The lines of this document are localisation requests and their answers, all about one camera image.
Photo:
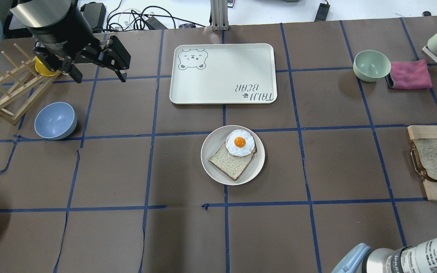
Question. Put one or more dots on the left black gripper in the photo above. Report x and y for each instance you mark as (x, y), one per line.
(60, 35)

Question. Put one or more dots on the bread slice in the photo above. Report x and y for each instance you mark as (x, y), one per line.
(425, 152)
(231, 166)

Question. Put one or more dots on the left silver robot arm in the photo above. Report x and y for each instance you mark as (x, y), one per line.
(35, 13)

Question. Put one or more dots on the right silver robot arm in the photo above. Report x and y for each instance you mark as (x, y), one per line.
(410, 259)

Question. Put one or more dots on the cream round plate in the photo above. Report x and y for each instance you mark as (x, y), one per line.
(215, 140)

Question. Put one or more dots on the bread slice on plate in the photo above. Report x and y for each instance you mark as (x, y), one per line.
(231, 166)

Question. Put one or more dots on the yellow cup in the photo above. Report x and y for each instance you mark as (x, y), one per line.
(43, 70)

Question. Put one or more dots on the blue bowl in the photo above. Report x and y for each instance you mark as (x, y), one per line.
(56, 121)

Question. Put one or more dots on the pink cloth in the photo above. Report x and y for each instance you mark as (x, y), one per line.
(409, 75)

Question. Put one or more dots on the wooden dish rack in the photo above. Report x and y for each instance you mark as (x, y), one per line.
(20, 85)

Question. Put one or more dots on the cream bear tray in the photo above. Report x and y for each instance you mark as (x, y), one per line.
(223, 74)

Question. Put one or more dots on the green bowl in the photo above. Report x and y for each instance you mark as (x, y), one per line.
(371, 65)

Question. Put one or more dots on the fried egg toy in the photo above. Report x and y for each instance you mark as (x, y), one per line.
(240, 143)

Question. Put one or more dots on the black power adapter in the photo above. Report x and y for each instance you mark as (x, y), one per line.
(322, 12)

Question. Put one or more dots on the aluminium frame post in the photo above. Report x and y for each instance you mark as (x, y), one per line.
(219, 15)

